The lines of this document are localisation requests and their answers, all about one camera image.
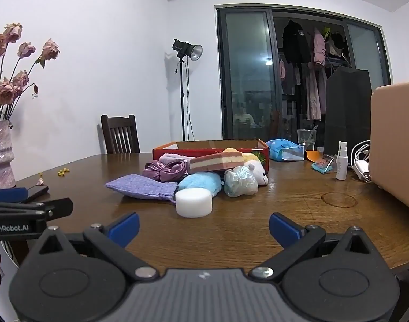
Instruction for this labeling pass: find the pink long hanging coat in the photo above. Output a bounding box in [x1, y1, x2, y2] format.
[305, 64, 327, 121]

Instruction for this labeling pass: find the teal snack packet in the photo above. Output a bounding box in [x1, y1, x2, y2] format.
[311, 154, 337, 175]

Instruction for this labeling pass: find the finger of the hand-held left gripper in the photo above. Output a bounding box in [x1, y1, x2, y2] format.
[0, 188, 29, 204]
[0, 198, 74, 219]

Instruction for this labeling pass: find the black hanging jacket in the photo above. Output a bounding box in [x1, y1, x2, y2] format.
[282, 20, 311, 64]

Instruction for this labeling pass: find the pink hanging jacket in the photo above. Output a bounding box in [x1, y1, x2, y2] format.
[313, 28, 326, 69]

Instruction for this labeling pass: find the white charger with cable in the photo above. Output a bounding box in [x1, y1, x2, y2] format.
[350, 140, 374, 183]

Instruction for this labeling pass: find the black smartphone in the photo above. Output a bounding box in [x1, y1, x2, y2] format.
[26, 185, 49, 202]

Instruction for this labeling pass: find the pink textured vase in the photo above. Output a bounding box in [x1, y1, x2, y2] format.
[0, 120, 17, 190]

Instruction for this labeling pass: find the tan case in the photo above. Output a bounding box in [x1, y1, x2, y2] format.
[369, 80, 409, 215]

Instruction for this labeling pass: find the blue tissue pack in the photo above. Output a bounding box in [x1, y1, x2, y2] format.
[265, 138, 306, 162]

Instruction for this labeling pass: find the purple knit cloth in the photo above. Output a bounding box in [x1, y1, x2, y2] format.
[105, 174, 178, 203]

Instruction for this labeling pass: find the clear glass cup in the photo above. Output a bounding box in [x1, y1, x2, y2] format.
[297, 127, 318, 151]

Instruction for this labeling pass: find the dried pink rose bouquet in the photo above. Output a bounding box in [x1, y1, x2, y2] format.
[0, 23, 61, 123]

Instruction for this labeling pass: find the dark wooden chair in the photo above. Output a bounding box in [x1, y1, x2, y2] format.
[101, 114, 141, 155]

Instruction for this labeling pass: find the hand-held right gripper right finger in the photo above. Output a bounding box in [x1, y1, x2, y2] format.
[250, 212, 380, 283]

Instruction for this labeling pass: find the light blue plush toy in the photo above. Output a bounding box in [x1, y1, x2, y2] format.
[178, 172, 222, 197]

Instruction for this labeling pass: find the white round sponge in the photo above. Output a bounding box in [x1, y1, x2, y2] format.
[175, 189, 213, 218]

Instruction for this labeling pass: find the purple satin scrunchie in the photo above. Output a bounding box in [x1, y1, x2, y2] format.
[142, 160, 191, 183]

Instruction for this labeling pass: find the black studio light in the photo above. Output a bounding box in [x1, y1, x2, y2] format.
[173, 38, 203, 63]

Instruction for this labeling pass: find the white bear plush toy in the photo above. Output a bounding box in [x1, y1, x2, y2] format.
[245, 161, 269, 186]

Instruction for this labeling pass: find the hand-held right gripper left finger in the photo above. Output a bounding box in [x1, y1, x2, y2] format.
[30, 212, 159, 283]

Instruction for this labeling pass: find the white spray bottle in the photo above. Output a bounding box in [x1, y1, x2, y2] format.
[335, 141, 348, 181]

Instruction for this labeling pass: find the black light stand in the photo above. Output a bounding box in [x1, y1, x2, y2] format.
[175, 58, 192, 141]

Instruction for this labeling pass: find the red cardboard box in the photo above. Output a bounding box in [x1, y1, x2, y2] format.
[153, 139, 270, 175]

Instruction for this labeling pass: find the clear pale blue ball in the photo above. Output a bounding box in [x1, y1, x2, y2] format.
[224, 166, 259, 198]

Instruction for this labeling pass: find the black framed sliding glass door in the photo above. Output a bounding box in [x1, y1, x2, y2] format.
[214, 5, 393, 141]

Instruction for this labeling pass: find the striped layered sponge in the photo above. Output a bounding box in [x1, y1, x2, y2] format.
[188, 152, 247, 174]

